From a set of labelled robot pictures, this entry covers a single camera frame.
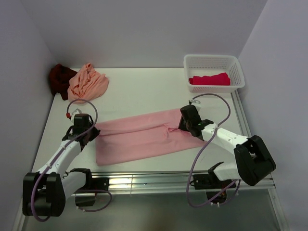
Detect aluminium frame rails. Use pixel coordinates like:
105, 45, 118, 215
12, 90, 290, 231

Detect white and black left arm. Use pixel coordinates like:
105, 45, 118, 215
22, 113, 100, 218

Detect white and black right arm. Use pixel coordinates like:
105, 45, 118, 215
179, 104, 276, 189

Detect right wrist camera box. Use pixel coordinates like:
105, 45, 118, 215
189, 99, 201, 109

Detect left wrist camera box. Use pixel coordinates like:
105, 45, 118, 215
66, 108, 82, 121

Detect light pink t-shirt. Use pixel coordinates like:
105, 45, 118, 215
95, 109, 205, 166

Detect white plastic basket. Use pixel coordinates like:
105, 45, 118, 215
183, 54, 245, 93

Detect red rolled t-shirt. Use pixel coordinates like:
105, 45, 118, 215
189, 73, 231, 86

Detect peach orange t-shirt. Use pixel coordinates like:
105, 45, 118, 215
67, 63, 109, 102

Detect dark maroon t-shirt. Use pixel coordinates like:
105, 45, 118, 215
48, 64, 77, 101

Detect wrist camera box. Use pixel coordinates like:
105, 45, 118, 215
66, 108, 82, 121
189, 99, 201, 109

